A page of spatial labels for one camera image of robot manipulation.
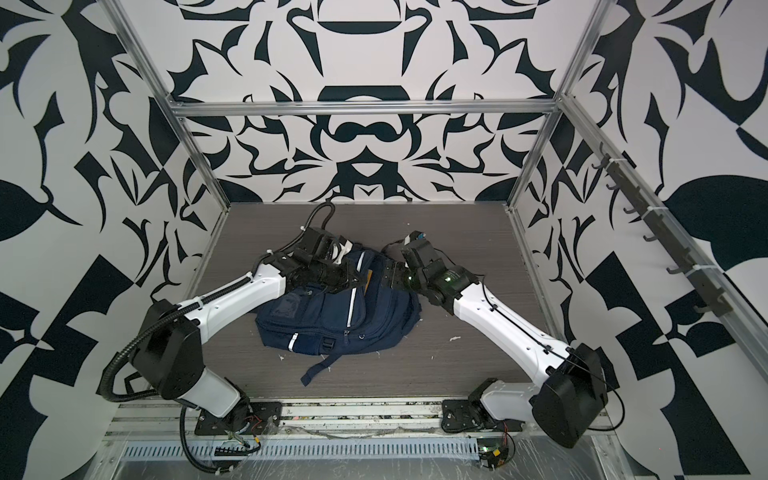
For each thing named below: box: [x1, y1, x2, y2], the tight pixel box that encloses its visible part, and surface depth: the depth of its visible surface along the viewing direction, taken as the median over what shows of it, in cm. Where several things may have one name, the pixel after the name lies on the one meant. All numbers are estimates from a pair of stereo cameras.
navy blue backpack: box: [256, 246, 421, 386], surface depth 84 cm
